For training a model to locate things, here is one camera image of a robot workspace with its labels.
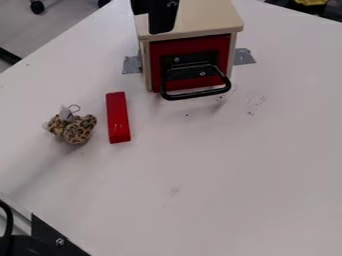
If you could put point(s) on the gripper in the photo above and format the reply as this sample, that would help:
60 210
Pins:
162 16

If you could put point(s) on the cabinet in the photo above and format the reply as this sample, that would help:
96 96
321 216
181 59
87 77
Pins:
209 16

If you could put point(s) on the red block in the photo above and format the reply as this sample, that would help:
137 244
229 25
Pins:
118 116

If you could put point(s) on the leopard plush toy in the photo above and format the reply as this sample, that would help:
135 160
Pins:
75 126

